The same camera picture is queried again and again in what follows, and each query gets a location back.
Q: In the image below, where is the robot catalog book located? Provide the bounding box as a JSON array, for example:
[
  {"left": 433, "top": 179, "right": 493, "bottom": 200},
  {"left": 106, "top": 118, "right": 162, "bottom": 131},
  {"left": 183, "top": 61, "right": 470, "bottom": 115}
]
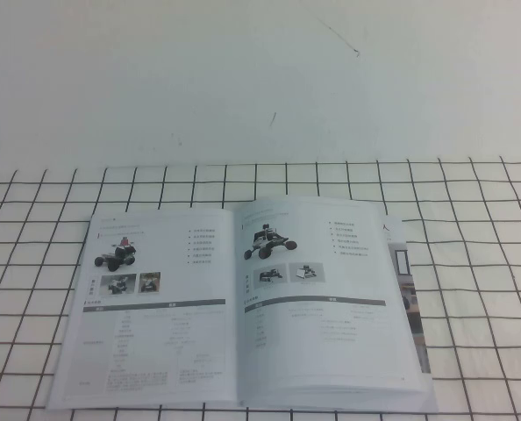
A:
[{"left": 45, "top": 196, "right": 439, "bottom": 414}]

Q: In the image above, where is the white black-grid tablecloth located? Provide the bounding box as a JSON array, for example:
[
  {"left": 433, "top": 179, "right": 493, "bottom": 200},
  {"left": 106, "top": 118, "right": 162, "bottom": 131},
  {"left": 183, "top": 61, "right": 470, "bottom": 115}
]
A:
[{"left": 0, "top": 155, "right": 521, "bottom": 421}]

